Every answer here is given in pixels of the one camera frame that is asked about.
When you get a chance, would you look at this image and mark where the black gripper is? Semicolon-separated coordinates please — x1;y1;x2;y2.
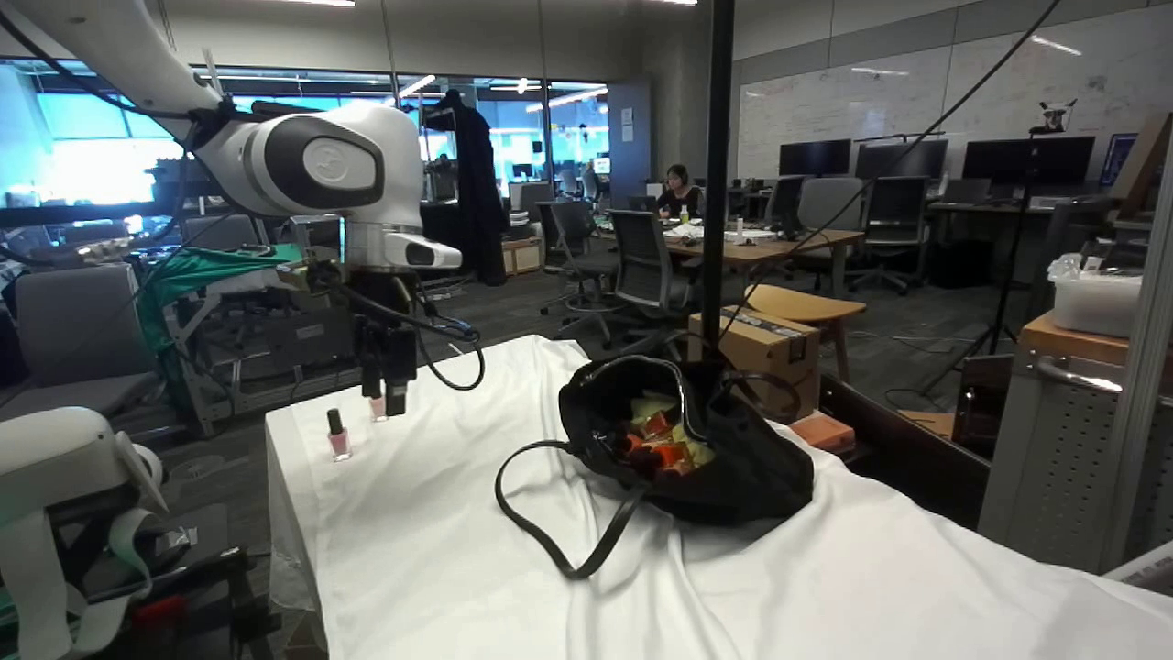
347;272;419;418

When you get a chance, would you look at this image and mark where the pink nail polish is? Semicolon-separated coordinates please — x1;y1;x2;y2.
325;408;347;461

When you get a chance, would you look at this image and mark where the large orange nail polish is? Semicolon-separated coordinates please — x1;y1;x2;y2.
628;441;697;475

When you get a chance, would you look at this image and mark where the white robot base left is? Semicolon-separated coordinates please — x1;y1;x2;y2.
0;408;170;660

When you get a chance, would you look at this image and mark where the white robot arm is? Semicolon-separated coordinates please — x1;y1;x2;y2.
5;0;462;418

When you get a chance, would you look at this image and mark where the yellow cloth in bag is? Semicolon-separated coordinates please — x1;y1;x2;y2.
620;396;711;473

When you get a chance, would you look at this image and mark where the white tablecloth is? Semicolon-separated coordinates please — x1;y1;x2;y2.
265;338;1173;660

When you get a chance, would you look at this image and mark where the grey office chair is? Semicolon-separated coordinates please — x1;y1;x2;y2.
612;209;688;316

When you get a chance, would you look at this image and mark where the cardboard box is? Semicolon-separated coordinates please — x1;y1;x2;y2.
703;307;823;420

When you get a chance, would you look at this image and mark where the black vertical pole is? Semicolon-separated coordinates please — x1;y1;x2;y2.
702;0;736;391

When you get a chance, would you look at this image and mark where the white metal cabinet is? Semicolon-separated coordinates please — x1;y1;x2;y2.
979;316;1173;572

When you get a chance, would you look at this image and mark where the black tripod stand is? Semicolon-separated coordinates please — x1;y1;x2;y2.
920;103;1071;396

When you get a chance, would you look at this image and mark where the black bag with strap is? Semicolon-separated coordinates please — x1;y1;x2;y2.
493;352;814;580

